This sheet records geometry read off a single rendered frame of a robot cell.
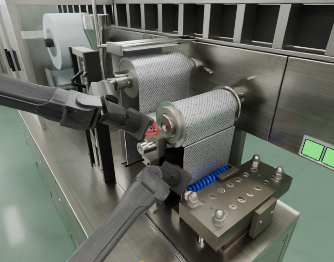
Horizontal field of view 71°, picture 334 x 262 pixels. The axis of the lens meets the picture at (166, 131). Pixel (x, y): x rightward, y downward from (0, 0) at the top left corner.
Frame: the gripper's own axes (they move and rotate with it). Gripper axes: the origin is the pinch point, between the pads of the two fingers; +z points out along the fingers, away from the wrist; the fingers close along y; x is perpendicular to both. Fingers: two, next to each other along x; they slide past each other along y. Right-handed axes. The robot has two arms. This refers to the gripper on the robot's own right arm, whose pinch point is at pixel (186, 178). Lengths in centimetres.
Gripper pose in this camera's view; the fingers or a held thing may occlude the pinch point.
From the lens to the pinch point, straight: 79.4
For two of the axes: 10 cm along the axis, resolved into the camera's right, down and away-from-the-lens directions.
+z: 5.2, 1.9, 8.3
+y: 7.4, 3.8, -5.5
